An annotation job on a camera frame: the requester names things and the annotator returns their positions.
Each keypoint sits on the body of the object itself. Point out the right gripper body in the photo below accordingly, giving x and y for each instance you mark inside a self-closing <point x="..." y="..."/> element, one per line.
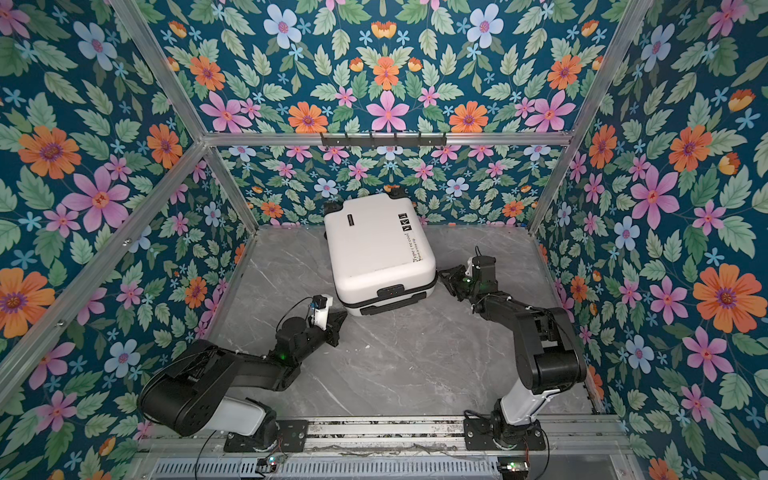
<point x="461" y="283"/>

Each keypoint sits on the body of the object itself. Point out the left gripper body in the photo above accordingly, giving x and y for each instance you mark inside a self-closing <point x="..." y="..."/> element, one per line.
<point x="330" y="333"/>

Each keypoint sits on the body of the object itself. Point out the white black suitcase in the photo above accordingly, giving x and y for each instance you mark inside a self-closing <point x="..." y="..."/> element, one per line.
<point x="381" y="258"/>

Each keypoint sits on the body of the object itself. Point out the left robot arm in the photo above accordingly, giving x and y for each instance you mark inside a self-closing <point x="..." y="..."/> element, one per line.
<point x="192" y="392"/>

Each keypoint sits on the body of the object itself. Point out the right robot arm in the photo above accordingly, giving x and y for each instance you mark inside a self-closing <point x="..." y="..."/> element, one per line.
<point x="548" y="359"/>

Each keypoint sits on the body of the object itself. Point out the metal hook bar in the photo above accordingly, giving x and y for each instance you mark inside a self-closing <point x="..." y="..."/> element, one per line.
<point x="374" y="140"/>

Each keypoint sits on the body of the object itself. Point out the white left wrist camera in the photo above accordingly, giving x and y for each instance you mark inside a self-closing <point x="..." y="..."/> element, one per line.
<point x="320" y="310"/>

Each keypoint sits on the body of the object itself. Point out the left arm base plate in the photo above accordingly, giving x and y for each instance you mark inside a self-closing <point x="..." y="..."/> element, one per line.
<point x="288" y="436"/>

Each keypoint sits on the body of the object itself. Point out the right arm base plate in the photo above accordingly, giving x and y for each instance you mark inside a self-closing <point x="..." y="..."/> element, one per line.
<point x="482" y="434"/>

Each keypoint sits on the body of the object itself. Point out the white perforated cable tray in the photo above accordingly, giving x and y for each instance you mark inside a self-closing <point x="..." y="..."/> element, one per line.
<point x="327" y="468"/>

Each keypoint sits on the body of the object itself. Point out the aluminium mounting rail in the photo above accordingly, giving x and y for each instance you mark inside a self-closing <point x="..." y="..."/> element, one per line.
<point x="389" y="436"/>

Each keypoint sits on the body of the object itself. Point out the aluminium frame cage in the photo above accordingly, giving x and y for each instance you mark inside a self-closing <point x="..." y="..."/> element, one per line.
<point x="107" y="107"/>

